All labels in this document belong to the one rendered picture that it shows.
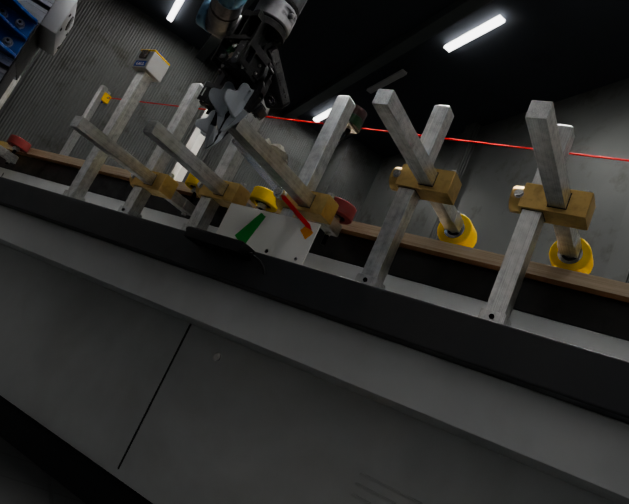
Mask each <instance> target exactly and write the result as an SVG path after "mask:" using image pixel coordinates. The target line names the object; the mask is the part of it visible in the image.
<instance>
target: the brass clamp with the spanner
mask: <svg viewBox="0 0 629 504"><path fill-rule="evenodd" d="M311 192H312V193H313V194H314V195H315V197H314V199H313V201H312V203H311V205H310V207H304V206H300V205H298V204H297V203H296V202H295V201H294V200H293V199H292V198H291V197H290V196H289V195H288V194H287V195H286V197H287V198H288V199H289V201H290V202H291V203H292V204H293V205H294V206H295V208H296V209H297V210H298V211H299V212H300V213H301V215H302V216H303V217H304V218H305V219H307V220H311V221H315V222H320V223H324V224H328V225H331V223H332V220H333V218H334V216H335V214H336V212H337V210H338V207H339V205H338V204H337V202H336V201H335V200H334V199H333V198H332V197H331V195H329V194H324V193H319V192H314V191H311ZM276 206H277V208H278V209H279V210H281V211H282V209H283V208H287V209H290V208H289V207H288V205H287V204H286V203H285V202H284V201H283V200H279V199H277V198H276Z"/></svg>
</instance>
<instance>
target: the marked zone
mask: <svg viewBox="0 0 629 504"><path fill-rule="evenodd" d="M265 217H266V216H264V215H263V214H262V213H260V214H259V215H258V216H257V217H256V218H254V219H253V220H252V221H251V222H250V223H249V224H247V225H246V226H245V227H244V228H243V229H242V230H240V231H239V232H238V233H237V234H236V235H235V236H236V238H237V239H238V240H241V241H243V242H245V243H246V242H247V241H248V240H249V238H250V237H251V236H252V234H253V233H254V232H255V230H256V229H257V228H258V226H259V225H260V224H261V223H262V221H263V220H264V219H265Z"/></svg>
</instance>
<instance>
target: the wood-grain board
mask: <svg viewBox="0 0 629 504"><path fill-rule="evenodd" d="M0 145H1V146H3V147H4V148H6V149H8V150H10V152H12V151H13V149H12V146H10V145H9V144H8V143H7V142H3V141H0ZM16 154H20V155H24V156H28V157H32V158H36V159H40V160H44V161H48V162H52V163H57V164H61V165H65V166H69V167H73V168H77V169H81V167H82V165H83V164H84V162H85V160H83V159H78V158H74V157H69V156H65V155H61V154H56V153H52V152H47V151H43V150H39V149H34V148H30V149H29V151H28V153H23V152H21V151H19V152H17V151H16ZM98 174H102V175H106V176H110V177H114V178H118V179H122V180H126V181H129V179H130V175H131V173H130V172H129V171H128V170H126V169H122V168H118V167H114V166H109V165H105V164H103V165H102V167H101V169H100V171H99V172H98ZM176 182H178V183H179V185H178V187H177V189H176V191H177V192H178V193H180V194H184V195H188V196H192V194H193V193H192V192H191V189H190V188H188V187H187V186H186V185H185V183H184V182H180V181H176ZM341 225H342V229H341V231H340V233H344V234H348V235H352V236H356V237H360V238H364V239H368V240H372V241H376V239H377V236H378V234H379V232H380V230H381V227H378V226H374V225H369V224H365V223H360V222H356V221H352V223H351V224H348V225H345V224H341ZM399 247H401V248H405V249H409V250H413V251H417V252H421V253H426V254H430V255H434V256H438V257H442V258H446V259H450V260H454V261H458V262H462V263H467V264H471V265H475V266H479V267H483V268H487V269H491V270H495V271H499V270H500V267H501V264H502V262H503V259H504V256H505V255H501V254H497V253H493V252H488V251H484V250H479V249H475V248H471V247H466V246H462V245H457V244H453V243H449V242H444V241H440V240H435V239H431V238H426V237H422V236H418V235H413V234H409V233H404V236H403V238H402V240H401V243H400V245H399ZM524 278H528V279H532V280H536V281H540V282H544V283H549V284H553V285H557V286H561V287H565V288H569V289H573V290H577V291H581V292H585V293H590V294H594V295H598V296H602V297H606V298H610V299H614V300H618V301H622V302H626V303H629V283H625V282H620V281H616V280H612V279H607V278H603V277H598V276H594V275H590V274H585V273H581V272H576V271H572V270H568V269H563V268H559V267H554V266H550V265H545V264H541V263H537V262H532V261H530V263H529V266H528V268H527V271H526V274H525V277H524Z"/></svg>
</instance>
